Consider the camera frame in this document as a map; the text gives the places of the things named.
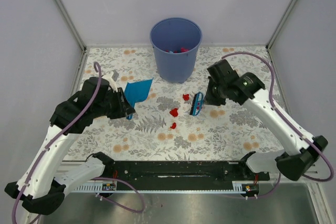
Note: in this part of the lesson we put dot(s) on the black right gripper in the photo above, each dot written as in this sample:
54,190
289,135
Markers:
209,98

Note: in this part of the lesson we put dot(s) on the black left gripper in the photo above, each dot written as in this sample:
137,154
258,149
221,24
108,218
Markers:
124,107

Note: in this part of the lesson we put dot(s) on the blue hand brush black bristles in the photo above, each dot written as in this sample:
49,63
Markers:
195,109

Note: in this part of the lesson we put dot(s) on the blue plastic dustpan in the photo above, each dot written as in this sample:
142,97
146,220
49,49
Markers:
137,92

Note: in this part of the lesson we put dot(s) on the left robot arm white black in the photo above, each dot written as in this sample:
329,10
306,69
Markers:
40,190

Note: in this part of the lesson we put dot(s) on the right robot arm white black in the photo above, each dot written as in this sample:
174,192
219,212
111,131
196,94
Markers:
300,148

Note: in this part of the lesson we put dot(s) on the scraps inside bin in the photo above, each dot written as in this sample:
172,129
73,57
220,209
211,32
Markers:
177,50

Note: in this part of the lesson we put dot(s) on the red paper scrap far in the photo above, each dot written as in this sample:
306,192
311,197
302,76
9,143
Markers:
186,97

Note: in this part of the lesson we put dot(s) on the red paper scrap double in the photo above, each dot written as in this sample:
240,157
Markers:
174,112

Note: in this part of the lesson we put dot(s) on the red paper scrap middle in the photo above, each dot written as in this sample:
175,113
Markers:
173,126

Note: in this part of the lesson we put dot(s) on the blue plastic waste bin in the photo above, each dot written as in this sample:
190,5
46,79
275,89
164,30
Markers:
175,32

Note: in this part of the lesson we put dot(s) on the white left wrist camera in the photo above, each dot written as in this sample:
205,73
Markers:
111,78

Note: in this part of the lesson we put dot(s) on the white slotted cable duct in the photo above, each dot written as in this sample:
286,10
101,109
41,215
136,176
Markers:
169,186

